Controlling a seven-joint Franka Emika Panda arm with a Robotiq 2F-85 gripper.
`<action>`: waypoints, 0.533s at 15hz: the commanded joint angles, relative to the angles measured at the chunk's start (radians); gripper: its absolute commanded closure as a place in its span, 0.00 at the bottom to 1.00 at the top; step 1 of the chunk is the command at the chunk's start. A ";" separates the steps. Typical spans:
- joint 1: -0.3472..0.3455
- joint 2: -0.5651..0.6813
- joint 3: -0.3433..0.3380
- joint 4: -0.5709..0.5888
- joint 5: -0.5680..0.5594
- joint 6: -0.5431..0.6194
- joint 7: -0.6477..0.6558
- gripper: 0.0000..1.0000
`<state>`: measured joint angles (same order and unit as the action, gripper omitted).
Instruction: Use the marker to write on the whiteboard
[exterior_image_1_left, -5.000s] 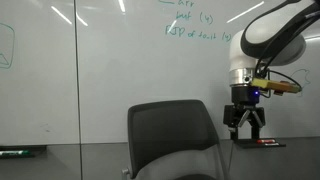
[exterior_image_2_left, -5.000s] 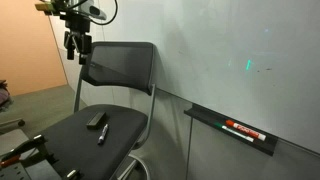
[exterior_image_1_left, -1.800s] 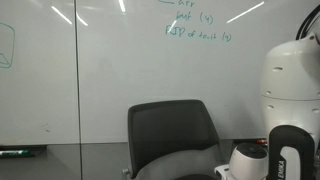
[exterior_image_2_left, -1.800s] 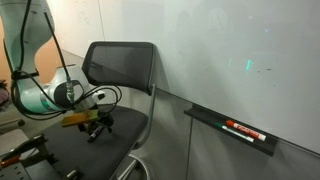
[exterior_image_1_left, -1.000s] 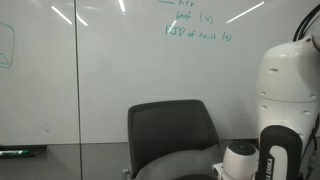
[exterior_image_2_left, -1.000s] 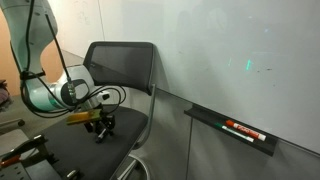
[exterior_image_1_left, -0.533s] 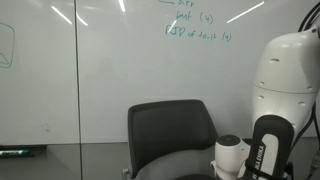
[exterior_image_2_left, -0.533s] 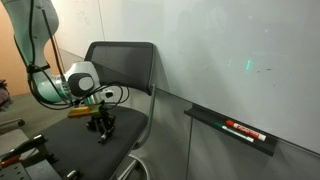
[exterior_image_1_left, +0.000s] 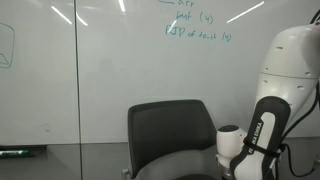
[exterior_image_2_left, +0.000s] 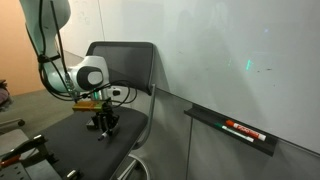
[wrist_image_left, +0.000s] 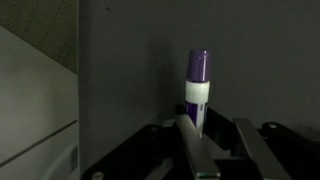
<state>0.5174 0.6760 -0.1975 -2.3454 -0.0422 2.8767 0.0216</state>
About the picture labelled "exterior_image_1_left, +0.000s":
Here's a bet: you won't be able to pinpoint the whiteboard panel with green writing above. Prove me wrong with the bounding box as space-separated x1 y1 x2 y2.
74 0 320 145

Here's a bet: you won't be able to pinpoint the markers on whiteboard tray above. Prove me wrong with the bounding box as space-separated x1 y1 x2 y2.
0 145 48 160

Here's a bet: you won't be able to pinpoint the green whiteboard marker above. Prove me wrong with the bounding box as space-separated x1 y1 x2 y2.
0 149 32 157

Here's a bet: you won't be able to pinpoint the black mesh office chair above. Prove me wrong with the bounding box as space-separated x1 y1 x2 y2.
121 99 231 180

